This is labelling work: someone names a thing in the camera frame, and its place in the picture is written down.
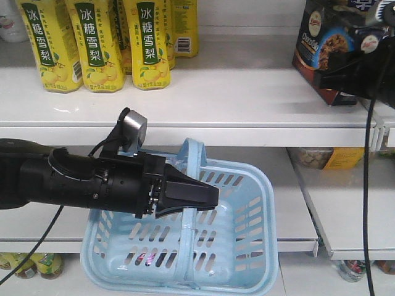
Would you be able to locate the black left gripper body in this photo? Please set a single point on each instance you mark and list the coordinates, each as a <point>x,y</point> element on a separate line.
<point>128,182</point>

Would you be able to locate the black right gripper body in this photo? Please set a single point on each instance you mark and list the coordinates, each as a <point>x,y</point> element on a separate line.
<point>359,74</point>

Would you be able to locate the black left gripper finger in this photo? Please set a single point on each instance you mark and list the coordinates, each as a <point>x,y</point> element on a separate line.
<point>179,191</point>

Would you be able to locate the dark blue cookie box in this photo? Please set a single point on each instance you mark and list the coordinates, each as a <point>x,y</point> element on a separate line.
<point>334,27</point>

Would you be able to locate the light blue plastic basket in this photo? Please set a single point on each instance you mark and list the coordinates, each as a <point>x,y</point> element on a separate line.
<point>231,250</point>

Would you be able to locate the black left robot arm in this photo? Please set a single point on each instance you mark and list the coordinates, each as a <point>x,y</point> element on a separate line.
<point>31,172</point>

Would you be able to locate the white shelf board upper right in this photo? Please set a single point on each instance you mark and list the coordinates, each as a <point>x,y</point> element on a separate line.
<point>381,127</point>

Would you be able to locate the cola bottle red label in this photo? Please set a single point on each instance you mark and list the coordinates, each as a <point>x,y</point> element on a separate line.
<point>150,259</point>

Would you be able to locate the white shelf board upper left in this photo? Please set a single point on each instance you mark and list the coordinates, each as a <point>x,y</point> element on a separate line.
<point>220,107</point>

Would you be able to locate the clear cookie tub yellow label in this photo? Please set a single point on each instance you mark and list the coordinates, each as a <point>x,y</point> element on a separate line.
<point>327,158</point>

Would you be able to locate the green tea bottle yellow cap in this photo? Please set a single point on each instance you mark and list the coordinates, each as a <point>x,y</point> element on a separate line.
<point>47,265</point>

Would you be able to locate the yellow pear drink bottle middle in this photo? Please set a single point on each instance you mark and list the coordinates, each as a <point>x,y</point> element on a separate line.
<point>98,46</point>

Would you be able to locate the yellow pear drink bottle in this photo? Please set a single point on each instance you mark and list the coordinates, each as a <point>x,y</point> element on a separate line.
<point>150,66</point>
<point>185,28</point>
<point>53,43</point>
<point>98,46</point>

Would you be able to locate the white shelf board lower right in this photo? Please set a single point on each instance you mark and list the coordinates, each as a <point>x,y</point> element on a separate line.
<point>335,199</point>

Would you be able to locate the yellow pear drink bottle left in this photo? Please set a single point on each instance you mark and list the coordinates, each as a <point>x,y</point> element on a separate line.
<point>53,43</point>

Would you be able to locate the yellow pear drink bottle right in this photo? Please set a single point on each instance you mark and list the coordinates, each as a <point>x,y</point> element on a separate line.
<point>150,66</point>

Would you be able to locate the yellow pear drink bottle rear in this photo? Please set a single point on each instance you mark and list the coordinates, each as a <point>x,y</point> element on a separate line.
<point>185,28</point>

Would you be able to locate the clear bottle red label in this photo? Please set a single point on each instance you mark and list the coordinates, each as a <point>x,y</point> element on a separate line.
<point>352,270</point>

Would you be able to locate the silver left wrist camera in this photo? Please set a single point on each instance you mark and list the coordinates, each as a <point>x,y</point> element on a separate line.
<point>133,128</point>

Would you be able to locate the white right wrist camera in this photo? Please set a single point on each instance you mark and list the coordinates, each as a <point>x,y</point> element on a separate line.
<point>381,13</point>

